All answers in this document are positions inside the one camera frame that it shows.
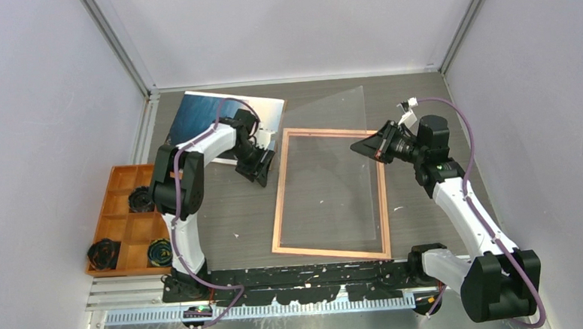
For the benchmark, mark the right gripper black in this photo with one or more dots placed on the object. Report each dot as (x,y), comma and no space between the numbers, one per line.
(374,146)

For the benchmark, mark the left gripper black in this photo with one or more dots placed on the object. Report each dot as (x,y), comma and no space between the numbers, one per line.
(250,171)

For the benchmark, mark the pink wooden picture frame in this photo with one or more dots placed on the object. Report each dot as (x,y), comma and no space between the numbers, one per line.
(384,227)

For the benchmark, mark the clear acrylic sheet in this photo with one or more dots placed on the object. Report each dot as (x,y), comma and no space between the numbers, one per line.
(328,198)

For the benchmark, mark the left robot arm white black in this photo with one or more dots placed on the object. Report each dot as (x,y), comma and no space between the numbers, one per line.
(177,187)

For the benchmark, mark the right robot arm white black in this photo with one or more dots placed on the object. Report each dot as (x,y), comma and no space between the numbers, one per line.
(499,280)

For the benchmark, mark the landscape photo print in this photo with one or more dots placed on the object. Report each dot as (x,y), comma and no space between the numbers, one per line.
(198,112)

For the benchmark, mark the orange compartment tray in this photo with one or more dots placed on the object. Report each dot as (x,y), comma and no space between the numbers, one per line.
(133,231)

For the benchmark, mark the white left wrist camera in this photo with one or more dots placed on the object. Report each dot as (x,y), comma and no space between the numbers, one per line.
(266,139)

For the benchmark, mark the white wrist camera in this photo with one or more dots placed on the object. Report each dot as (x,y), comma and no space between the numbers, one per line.
(408,118)
(266,139)

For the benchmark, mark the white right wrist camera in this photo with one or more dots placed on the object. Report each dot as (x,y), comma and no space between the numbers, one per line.
(408,118)

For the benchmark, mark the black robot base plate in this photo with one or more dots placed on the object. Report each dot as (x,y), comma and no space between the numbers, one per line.
(315,283)

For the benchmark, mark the aluminium rail front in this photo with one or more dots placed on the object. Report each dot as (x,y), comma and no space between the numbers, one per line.
(135,291)

